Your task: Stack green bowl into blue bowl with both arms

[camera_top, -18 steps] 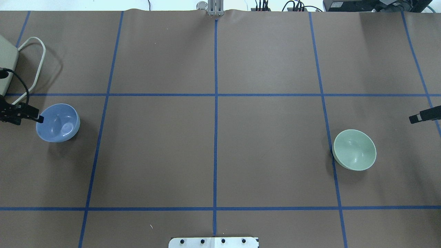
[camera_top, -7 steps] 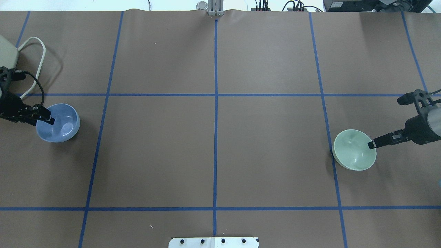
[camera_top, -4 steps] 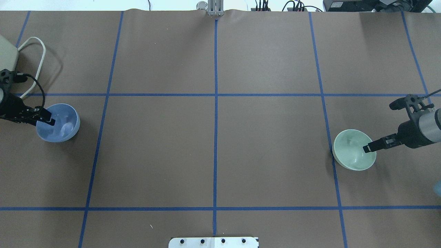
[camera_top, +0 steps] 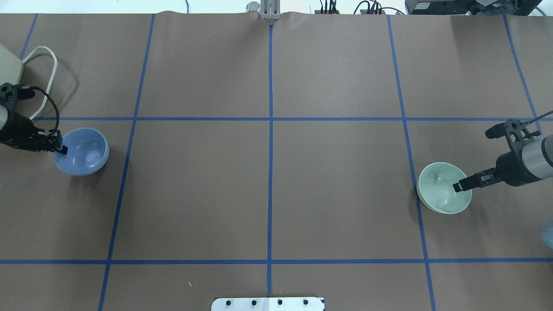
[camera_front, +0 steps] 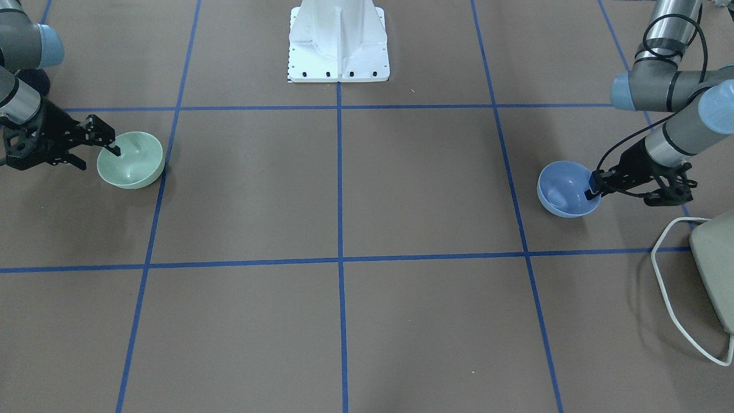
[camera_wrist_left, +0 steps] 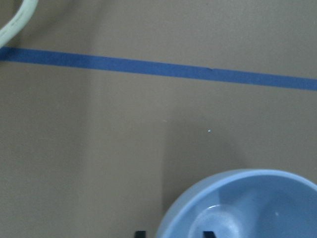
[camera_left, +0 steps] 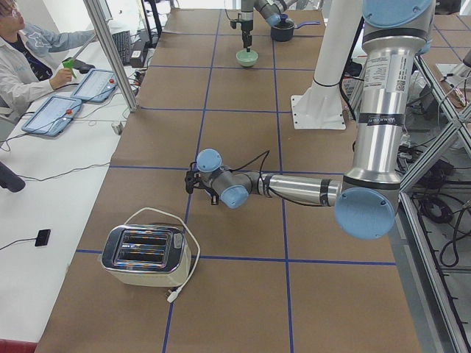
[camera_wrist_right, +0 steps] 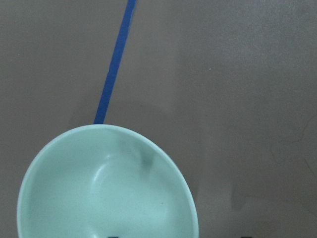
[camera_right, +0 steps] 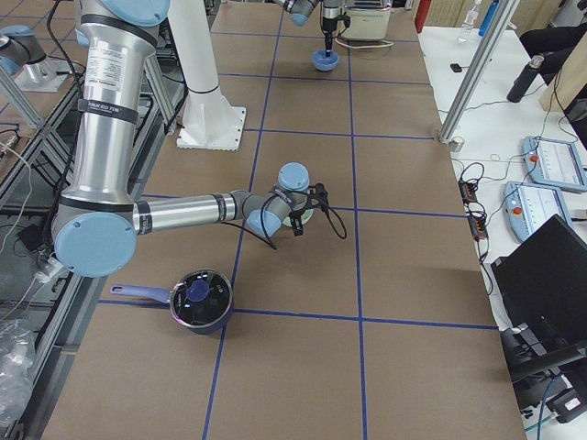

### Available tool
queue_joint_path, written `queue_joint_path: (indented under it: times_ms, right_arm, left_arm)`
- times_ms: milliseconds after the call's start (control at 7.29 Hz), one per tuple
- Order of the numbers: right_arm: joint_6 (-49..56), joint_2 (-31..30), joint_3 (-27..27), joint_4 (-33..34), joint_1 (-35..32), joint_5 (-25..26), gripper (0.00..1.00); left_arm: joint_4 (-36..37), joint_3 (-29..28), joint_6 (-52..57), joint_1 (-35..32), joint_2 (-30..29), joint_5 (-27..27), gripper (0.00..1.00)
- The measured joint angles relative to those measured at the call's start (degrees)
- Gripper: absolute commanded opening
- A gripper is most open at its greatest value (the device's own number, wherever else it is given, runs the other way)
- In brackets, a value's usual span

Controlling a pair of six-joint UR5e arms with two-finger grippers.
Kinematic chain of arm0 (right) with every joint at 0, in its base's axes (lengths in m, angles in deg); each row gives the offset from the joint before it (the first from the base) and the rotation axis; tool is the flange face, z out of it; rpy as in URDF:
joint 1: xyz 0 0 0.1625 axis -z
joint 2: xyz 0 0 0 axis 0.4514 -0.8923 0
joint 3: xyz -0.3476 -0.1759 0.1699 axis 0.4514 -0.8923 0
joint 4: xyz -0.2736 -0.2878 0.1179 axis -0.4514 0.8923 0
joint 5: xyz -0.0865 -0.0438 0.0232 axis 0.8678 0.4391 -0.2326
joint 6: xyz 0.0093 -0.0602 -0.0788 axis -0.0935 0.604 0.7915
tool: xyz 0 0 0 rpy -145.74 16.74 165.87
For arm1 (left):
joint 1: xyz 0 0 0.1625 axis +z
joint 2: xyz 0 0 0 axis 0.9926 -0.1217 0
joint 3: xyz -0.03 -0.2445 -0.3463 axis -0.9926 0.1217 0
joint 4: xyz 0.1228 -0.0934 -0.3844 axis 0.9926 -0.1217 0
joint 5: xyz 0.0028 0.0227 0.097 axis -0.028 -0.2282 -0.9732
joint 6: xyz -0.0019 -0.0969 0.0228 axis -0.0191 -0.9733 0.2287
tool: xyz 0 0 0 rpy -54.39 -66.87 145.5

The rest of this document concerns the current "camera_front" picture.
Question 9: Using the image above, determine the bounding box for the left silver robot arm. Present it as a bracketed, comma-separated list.
[584, 1, 733, 207]

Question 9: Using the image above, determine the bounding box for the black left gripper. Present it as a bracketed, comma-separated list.
[585, 141, 698, 207]

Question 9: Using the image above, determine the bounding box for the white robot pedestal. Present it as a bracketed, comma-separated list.
[287, 1, 391, 83]

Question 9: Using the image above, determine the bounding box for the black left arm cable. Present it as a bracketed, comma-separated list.
[595, 14, 709, 173]

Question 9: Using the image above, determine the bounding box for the green bowl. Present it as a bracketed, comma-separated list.
[96, 131, 165, 190]

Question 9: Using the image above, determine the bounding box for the dark pot with lid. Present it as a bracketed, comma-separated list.
[15, 68, 50, 96]

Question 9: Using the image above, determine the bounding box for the cream chrome toaster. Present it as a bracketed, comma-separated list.
[689, 210, 733, 334]

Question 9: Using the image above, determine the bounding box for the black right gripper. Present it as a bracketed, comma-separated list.
[2, 99, 122, 172]

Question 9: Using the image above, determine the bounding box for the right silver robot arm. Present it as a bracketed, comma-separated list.
[1, 1, 121, 172]

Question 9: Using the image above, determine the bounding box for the blue bowl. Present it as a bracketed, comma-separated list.
[536, 161, 601, 219]

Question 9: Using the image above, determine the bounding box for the white toaster power cord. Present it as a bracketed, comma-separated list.
[651, 217, 734, 367]

